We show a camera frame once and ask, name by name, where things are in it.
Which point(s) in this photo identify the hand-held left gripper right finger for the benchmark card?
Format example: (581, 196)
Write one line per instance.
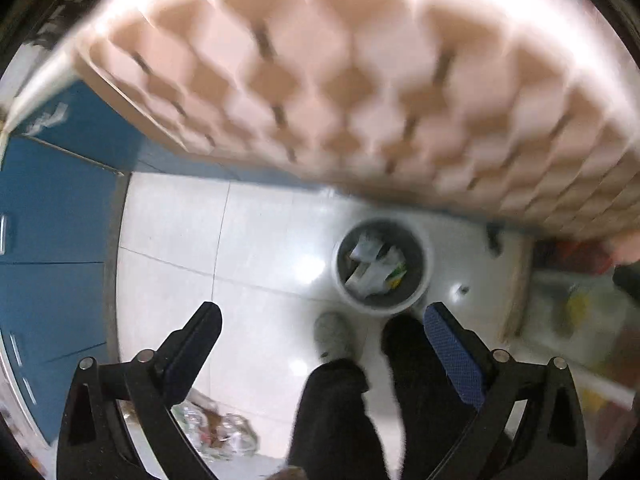
(452, 352)

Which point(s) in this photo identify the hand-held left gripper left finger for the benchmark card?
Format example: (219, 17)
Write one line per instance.
(185, 355)

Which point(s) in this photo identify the round grey trash bin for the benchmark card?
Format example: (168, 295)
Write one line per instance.
(350, 297)

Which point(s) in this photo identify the person's right forearm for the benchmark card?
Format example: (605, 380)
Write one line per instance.
(625, 250)

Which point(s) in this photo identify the yellow object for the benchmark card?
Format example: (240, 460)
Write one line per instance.
(577, 310)

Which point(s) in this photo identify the clear plastic bag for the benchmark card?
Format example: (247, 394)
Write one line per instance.
(220, 430)

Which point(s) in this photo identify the black table caster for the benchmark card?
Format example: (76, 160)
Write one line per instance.
(495, 237)

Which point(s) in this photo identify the person's left leg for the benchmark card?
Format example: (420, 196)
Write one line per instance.
(335, 420)

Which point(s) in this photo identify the blue lower cabinet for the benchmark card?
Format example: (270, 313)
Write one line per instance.
(55, 220)

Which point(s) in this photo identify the checkered tablecloth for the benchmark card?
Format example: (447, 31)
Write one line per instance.
(350, 85)

